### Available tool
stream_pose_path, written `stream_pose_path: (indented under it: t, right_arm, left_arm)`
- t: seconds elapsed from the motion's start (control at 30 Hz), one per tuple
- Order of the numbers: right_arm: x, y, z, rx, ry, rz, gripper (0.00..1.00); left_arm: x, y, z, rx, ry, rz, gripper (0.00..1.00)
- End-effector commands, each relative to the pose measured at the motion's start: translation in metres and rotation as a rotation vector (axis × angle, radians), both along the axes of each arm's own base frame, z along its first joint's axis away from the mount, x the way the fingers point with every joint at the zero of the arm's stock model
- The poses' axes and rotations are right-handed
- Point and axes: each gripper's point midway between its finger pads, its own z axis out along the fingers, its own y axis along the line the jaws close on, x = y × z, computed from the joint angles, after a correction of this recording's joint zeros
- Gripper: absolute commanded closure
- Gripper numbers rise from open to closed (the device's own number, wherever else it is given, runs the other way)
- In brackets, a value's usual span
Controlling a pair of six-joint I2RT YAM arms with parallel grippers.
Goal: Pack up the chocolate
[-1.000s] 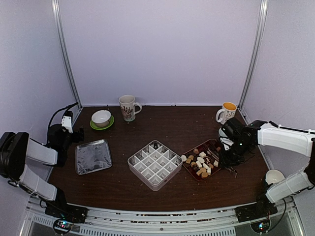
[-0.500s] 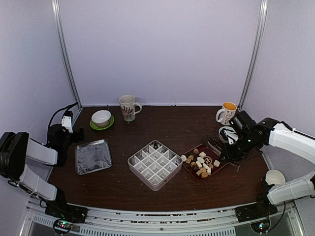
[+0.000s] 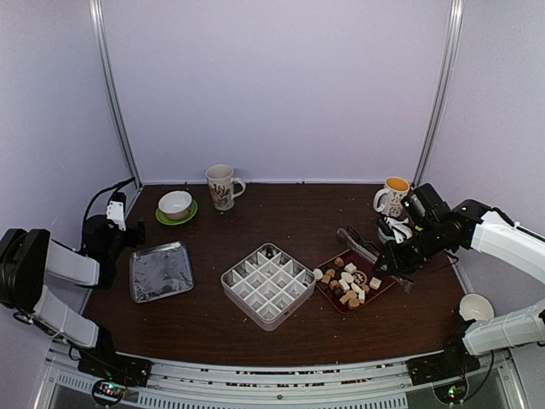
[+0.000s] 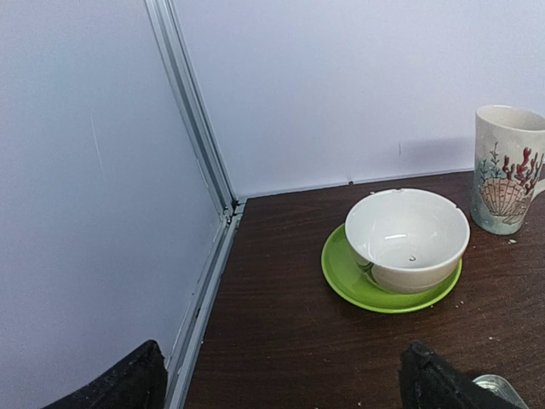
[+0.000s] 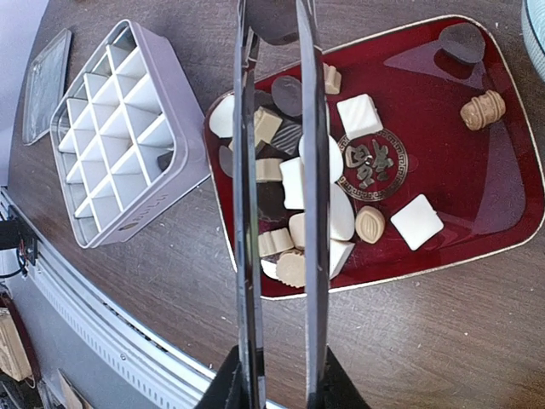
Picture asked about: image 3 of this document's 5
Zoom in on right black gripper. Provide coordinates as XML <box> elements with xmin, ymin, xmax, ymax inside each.
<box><xmin>372</xmin><ymin>222</ymin><xmax>445</xmax><ymax>276</ymax></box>

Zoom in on bunny print tin lid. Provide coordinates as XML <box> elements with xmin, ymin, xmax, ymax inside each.
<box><xmin>129</xmin><ymin>241</ymin><xmax>195</xmax><ymax>303</ymax></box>

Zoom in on metal tongs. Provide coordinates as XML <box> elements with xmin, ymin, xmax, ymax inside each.
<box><xmin>336</xmin><ymin>226</ymin><xmax>415</xmax><ymax>293</ymax></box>

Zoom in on white divided tin box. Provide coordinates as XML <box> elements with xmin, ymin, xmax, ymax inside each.
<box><xmin>221</xmin><ymin>243</ymin><xmax>316</xmax><ymax>331</ymax></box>

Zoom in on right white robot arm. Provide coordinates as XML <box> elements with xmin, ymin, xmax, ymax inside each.
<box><xmin>373</xmin><ymin>183</ymin><xmax>544</xmax><ymax>377</ymax></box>

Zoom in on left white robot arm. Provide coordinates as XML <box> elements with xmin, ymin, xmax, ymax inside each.
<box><xmin>1</xmin><ymin>216</ymin><xmax>146</xmax><ymax>378</ymax></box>

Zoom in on red chocolate tray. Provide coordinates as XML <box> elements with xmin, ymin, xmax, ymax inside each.
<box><xmin>316</xmin><ymin>250</ymin><xmax>395</xmax><ymax>314</ymax></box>

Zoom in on light blue bowl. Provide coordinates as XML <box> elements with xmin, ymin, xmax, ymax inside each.
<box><xmin>377</xmin><ymin>219</ymin><xmax>395</xmax><ymax>244</ymax></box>

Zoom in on green saucer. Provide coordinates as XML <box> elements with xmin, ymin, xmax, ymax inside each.
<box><xmin>155</xmin><ymin>199</ymin><xmax>198</xmax><ymax>226</ymax></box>

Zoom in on white bowl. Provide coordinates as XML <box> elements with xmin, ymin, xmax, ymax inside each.
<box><xmin>158</xmin><ymin>191</ymin><xmax>192</xmax><ymax>214</ymax></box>

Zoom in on yellow interior mug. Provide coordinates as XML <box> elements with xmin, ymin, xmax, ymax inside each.
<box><xmin>372</xmin><ymin>176</ymin><xmax>410</xmax><ymax>217</ymax></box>

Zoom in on white bowl off table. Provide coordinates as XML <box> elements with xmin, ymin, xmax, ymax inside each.
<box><xmin>457</xmin><ymin>293</ymin><xmax>495</xmax><ymax>321</ymax></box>

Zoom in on tall coral print mug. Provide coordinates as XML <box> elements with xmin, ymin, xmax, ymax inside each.
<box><xmin>205</xmin><ymin>164</ymin><xmax>246</xmax><ymax>211</ymax></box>

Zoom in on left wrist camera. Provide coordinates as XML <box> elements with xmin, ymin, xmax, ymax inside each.
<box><xmin>106</xmin><ymin>192</ymin><xmax>126</xmax><ymax>232</ymax></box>

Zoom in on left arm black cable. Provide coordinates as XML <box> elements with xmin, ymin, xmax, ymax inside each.
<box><xmin>78</xmin><ymin>177</ymin><xmax>136</xmax><ymax>252</ymax></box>

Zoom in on front metal rail base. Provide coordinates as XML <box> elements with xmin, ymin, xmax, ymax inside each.
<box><xmin>42</xmin><ymin>357</ymin><xmax>523</xmax><ymax>409</ymax></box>

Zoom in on right aluminium frame post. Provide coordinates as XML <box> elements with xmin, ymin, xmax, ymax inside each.
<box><xmin>413</xmin><ymin>0</ymin><xmax>464</xmax><ymax>186</ymax></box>

